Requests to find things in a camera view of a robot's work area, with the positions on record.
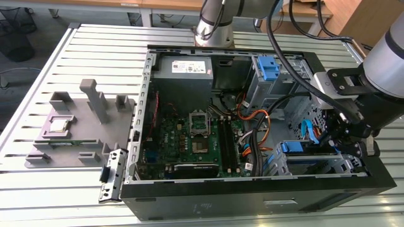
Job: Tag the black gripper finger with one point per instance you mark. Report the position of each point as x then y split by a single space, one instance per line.
358 147
338 132

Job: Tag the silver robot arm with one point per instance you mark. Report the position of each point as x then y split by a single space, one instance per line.
388 59

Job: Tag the grey optical drive bay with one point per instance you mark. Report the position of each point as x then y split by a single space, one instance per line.
278 89

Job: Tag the black RAM slot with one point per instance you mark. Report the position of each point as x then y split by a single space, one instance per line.
223 142
232 142

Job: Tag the blue drive latch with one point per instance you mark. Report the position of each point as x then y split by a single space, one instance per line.
268 68

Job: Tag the CPU socket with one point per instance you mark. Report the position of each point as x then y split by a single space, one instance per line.
200 145

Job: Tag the black open PC case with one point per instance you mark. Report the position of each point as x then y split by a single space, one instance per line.
220 201

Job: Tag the wooden cabinet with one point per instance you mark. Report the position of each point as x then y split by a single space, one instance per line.
363 19

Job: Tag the black graphics card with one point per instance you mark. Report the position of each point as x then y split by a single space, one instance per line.
195 171

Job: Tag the grey power supply unit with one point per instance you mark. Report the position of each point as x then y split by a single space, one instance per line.
183 94

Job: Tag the green motherboard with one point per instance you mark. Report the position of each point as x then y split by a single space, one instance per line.
170 142

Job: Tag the grey parts rack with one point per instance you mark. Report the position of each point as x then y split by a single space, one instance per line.
95 146

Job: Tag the green RAM stick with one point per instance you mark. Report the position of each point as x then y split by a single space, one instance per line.
72 142

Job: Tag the silver CPU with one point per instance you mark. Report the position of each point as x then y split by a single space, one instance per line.
60 125

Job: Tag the black mesh bin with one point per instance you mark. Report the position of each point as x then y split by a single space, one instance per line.
18 35

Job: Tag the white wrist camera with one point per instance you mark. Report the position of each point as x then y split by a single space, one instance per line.
322 87

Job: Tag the grey metal slot bracket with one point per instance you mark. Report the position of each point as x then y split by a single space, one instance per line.
115 175

